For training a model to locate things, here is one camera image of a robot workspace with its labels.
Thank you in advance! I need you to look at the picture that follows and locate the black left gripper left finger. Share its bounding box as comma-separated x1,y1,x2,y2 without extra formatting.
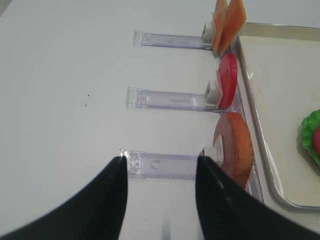
1,156,128,240

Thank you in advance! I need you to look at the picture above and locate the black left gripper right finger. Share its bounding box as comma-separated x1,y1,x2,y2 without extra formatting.
195,155,320,240

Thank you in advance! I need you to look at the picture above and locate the upright bread bun slice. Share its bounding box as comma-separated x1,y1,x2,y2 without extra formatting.
213,112,254,189

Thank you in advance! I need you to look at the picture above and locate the tomato slice on tray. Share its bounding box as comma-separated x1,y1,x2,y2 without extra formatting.
312,127,320,155

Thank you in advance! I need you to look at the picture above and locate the lettuce leaf on tray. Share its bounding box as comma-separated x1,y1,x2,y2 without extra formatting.
301,109,320,166

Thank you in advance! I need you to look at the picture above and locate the upright red tomato slice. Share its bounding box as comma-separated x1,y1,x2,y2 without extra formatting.
217,53,238,110

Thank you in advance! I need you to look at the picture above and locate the metal baking tray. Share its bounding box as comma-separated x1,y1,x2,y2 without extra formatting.
237,22,320,209

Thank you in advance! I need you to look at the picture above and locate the clear bread pusher rail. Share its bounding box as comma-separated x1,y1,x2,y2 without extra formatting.
119,149,198,180

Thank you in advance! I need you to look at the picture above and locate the clear tomato pusher rail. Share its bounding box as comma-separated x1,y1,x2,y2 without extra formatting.
125,81,223,112

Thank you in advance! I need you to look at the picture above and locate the clear cheese pusher rail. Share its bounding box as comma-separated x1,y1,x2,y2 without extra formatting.
133,21,216,50

